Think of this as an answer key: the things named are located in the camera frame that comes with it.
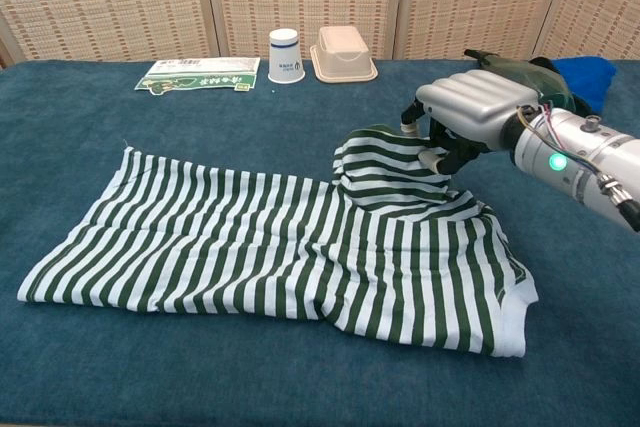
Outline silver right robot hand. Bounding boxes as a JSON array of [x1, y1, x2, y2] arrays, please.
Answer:
[[399, 71, 544, 177]]

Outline green striped T-shirt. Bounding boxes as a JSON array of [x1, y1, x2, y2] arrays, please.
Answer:
[[17, 126, 540, 359]]

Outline blue cloth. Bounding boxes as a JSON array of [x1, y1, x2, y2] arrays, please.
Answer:
[[529, 56, 619, 116]]

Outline beige takeaway food box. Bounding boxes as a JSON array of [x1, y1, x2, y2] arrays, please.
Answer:
[[309, 25, 379, 84]]

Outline white paper cup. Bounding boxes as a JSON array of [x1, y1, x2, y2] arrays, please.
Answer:
[[267, 28, 307, 84]]

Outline green white flattened carton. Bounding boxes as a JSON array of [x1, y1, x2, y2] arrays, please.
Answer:
[[133, 56, 261, 97]]

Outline blue table mat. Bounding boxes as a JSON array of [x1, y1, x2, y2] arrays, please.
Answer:
[[0, 59, 640, 427]]

